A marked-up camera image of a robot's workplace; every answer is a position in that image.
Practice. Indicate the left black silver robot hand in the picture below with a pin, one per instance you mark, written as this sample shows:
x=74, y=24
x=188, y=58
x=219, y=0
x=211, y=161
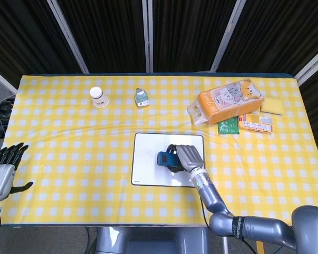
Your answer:
x=0, y=182

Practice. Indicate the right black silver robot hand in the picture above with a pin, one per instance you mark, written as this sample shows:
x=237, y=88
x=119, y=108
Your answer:
x=189, y=157

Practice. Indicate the blue whiteboard eraser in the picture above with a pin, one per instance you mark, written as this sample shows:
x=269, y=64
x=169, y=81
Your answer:
x=165, y=158

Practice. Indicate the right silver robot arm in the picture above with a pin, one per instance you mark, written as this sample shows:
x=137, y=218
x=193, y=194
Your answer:
x=259, y=227

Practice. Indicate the green flat packet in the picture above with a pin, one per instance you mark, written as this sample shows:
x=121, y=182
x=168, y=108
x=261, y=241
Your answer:
x=228, y=127

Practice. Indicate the orange cat print tissue pack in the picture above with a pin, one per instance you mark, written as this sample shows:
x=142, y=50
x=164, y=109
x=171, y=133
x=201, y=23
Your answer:
x=228, y=103

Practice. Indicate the yellow white checked tablecloth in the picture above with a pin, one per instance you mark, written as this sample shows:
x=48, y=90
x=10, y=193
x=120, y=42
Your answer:
x=69, y=158

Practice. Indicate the yellow red cardboard box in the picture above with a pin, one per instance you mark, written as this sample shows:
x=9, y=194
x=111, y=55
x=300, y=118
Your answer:
x=255, y=124

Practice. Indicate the grey robot torso base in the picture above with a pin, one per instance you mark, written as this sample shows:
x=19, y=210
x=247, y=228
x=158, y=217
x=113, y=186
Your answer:
x=151, y=240

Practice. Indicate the yellow sponge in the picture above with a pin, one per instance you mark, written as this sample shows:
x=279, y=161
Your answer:
x=272, y=106

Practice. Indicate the white paper cup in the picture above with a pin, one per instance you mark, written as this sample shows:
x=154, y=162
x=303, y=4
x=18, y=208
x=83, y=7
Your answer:
x=98, y=98

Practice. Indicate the white whiteboard with black frame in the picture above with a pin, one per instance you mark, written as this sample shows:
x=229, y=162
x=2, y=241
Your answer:
x=145, y=158

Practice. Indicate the white partition frame post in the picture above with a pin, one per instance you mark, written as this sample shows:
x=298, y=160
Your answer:
x=148, y=35
x=228, y=35
x=311, y=64
x=0, y=79
x=67, y=35

